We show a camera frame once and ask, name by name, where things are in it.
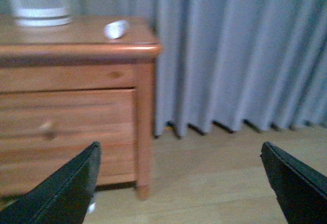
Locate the wooden nightstand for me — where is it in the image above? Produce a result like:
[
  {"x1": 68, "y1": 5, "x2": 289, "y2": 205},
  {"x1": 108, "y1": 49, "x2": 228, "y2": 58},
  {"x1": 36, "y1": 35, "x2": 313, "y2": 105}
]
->
[{"x1": 1, "y1": 15, "x2": 161, "y2": 199}]

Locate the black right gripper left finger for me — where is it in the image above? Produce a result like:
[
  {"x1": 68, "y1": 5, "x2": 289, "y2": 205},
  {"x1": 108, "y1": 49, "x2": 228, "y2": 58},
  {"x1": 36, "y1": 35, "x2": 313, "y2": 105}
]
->
[{"x1": 1, "y1": 142, "x2": 101, "y2": 223}]

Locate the grey curtain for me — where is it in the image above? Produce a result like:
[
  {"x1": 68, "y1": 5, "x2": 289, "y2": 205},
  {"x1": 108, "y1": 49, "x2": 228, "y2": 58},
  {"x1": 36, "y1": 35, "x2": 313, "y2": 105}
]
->
[{"x1": 70, "y1": 0, "x2": 326, "y2": 137}]

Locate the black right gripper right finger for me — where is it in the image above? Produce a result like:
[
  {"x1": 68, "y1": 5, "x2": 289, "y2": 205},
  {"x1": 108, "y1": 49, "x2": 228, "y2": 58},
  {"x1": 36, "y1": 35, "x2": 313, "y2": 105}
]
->
[{"x1": 261, "y1": 142, "x2": 326, "y2": 223}]

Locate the wooden drawer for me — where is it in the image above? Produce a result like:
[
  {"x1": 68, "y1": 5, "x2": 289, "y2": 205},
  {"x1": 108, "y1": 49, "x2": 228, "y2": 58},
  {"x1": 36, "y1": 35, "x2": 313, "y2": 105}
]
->
[
  {"x1": 1, "y1": 89, "x2": 136, "y2": 148},
  {"x1": 1, "y1": 143, "x2": 136, "y2": 196}
]

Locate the white cylindrical air purifier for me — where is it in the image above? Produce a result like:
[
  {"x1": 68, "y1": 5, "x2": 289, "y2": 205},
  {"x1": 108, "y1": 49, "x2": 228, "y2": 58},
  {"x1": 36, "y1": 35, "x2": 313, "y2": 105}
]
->
[{"x1": 9, "y1": 0, "x2": 72, "y2": 27}]

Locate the white medicine bottle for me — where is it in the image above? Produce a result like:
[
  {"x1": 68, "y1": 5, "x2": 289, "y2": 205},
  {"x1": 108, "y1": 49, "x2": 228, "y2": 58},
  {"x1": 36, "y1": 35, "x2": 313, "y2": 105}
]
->
[{"x1": 103, "y1": 20, "x2": 129, "y2": 39}]

